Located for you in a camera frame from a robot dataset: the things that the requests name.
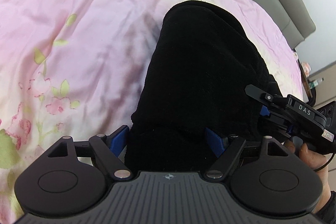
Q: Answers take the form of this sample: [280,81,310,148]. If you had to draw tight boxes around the pink tissue pack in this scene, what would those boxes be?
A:
[301,61,312,76]

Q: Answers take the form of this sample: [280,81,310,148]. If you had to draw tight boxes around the pink floral blanket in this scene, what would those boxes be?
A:
[0,0,306,216]

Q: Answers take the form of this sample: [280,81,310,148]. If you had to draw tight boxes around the thin black cable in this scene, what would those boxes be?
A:
[314,152,336,172]

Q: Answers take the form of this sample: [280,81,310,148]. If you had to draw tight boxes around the person's right hand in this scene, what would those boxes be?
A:
[284,140,332,207]

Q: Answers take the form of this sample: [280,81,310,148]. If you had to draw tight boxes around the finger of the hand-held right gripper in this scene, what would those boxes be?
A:
[259,105,292,141]
[245,84,290,109]

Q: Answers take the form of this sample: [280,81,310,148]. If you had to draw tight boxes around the black pants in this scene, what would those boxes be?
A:
[123,0,284,173]

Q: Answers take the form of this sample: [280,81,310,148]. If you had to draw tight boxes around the clear water bottle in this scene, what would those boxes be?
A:
[308,78,325,89]

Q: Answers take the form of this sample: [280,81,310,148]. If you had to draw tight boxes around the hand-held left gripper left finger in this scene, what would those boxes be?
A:
[47,124,132,180]

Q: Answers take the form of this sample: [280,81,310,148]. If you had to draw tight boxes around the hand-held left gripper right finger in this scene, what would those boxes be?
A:
[204,127,292,180]

